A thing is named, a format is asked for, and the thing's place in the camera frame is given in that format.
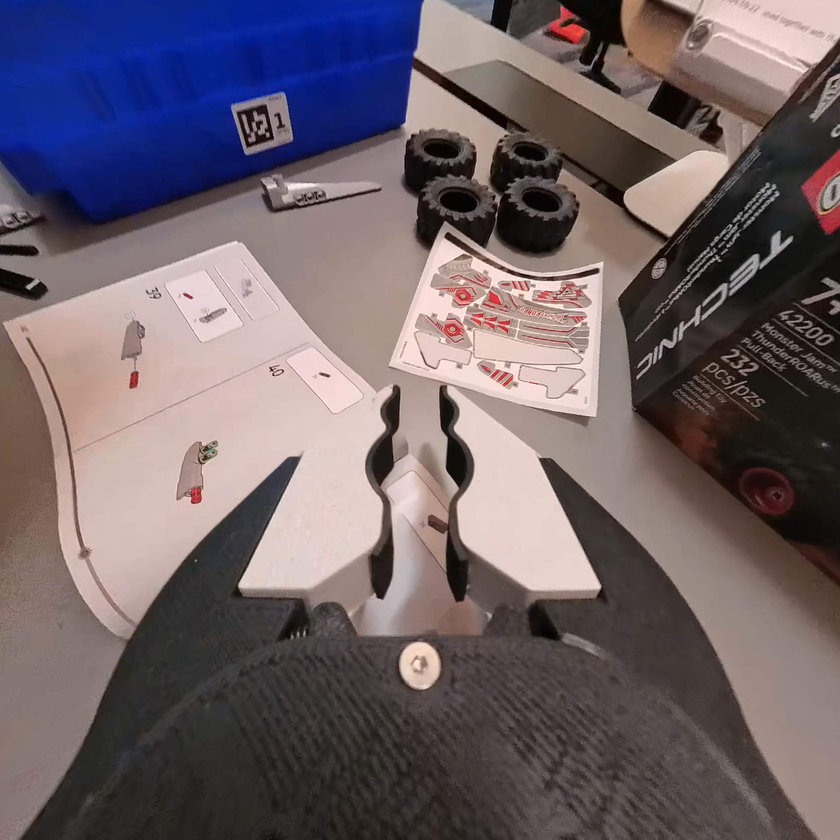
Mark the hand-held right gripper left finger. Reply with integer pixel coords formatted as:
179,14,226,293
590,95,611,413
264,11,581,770
238,384,403,603

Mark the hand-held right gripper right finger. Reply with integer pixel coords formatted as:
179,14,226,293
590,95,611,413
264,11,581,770
438,385,603,608

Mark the white instruction booklet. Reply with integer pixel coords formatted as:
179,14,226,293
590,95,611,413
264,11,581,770
3,241,500,641

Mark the blue plastic bin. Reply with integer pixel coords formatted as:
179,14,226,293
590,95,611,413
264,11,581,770
0,0,424,224

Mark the toy sticker sheet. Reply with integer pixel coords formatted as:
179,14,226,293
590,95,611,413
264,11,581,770
389,222,605,419

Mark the black toy set box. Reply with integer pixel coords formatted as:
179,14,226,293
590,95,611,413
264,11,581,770
618,39,840,588

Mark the black toy tyre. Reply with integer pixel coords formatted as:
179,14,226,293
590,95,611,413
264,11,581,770
416,176,497,247
403,128,479,194
497,177,568,253
491,133,564,194

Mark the grey wedge toy panel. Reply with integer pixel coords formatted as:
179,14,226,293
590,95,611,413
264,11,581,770
260,172,383,214

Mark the white chair seat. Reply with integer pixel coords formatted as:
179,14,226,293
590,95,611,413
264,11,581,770
623,151,731,238

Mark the dark flat toy bar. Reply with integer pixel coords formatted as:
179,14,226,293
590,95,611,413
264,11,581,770
0,266,48,300

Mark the printed marker tag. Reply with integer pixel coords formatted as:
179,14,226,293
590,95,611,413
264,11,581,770
231,92,294,156

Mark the adjacent white table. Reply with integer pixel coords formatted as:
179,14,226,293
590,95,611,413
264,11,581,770
420,0,723,191

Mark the black stand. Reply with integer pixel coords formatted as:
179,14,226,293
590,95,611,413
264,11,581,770
561,0,631,93

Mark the white device box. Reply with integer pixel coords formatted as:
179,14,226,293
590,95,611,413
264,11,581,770
676,0,834,116

